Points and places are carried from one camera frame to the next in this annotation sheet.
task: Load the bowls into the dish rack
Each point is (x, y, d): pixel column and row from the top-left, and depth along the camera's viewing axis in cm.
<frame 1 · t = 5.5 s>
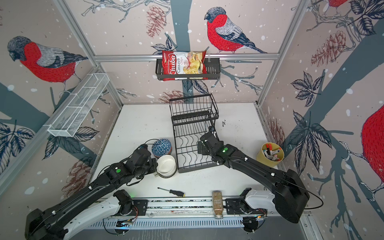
left hand: (158, 164, 77), fingers closed
right hand: (203, 147, 83), fingers open
white ceramic bowl: (167, 166, 83), point 7 cm above the table
blue patterned bowl: (161, 147, 92), point 6 cm above the table
yellow cup holder: (271, 154, 85), point 9 cm above the table
black yellow screwdriver: (179, 193, 78), point 2 cm above the table
red marker: (270, 147, 83), point 13 cm above the table

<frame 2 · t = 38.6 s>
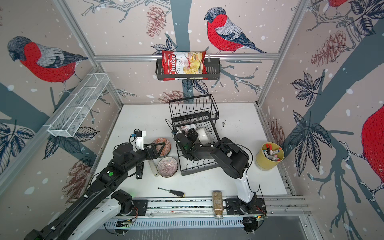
left hand: (159, 144, 72), fingers open
right hand: (188, 134, 95), fingers open
white ceramic bowl: (202, 136, 92), point 11 cm above the table
red patterned bowl: (169, 150, 89), point 6 cm above the table
pink ribbed bowl: (167, 167, 87), point 2 cm above the table
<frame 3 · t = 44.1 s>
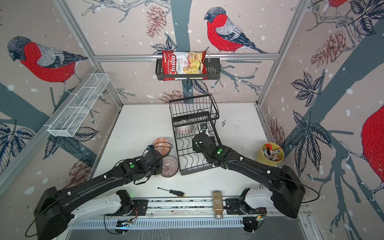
left hand: (160, 167, 79), fingers closed
right hand: (197, 141, 81), fingers open
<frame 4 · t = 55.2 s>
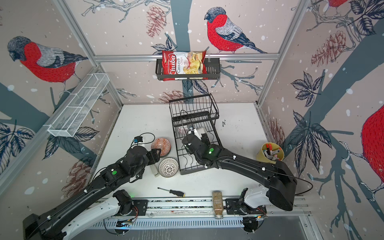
left hand: (156, 151, 76), fingers open
right hand: (191, 141, 79), fingers open
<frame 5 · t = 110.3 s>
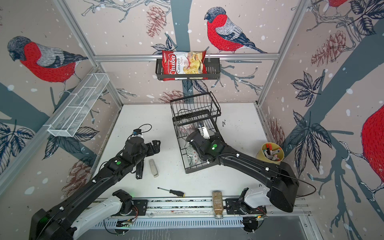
left hand: (152, 143, 79), fingers open
right hand: (205, 139, 79), fingers open
